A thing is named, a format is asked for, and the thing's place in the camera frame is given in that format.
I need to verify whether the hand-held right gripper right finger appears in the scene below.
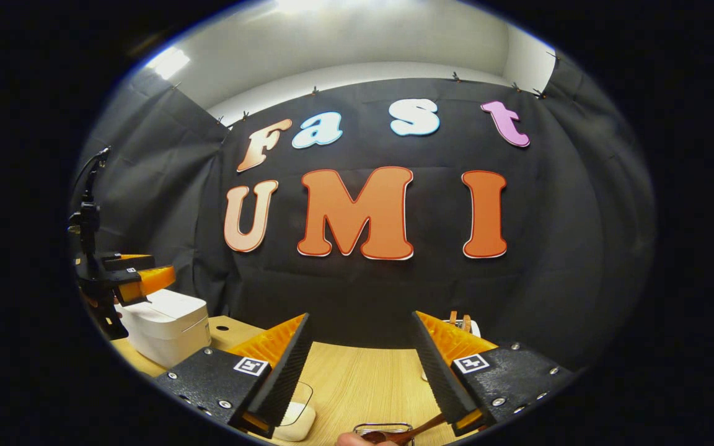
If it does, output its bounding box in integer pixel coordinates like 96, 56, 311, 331
411, 311, 578, 437

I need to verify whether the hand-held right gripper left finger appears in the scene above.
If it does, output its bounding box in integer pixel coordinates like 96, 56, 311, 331
152, 313, 316, 439

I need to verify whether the white rice cooker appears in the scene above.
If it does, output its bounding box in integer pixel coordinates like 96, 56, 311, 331
115, 288, 212, 370

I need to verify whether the brown wooden spoon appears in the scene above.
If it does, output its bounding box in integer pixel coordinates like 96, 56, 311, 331
360, 413, 448, 446

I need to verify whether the clear plastic rice container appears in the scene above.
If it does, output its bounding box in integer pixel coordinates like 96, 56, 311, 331
273, 380, 318, 442

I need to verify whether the white toaster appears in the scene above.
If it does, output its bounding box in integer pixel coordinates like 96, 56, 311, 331
422, 319, 483, 382

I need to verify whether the black backdrop cloth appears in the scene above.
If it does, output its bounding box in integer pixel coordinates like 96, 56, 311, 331
72, 53, 657, 372

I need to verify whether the ceiling light panel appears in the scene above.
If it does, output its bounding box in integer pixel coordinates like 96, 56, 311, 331
145, 47, 191, 81

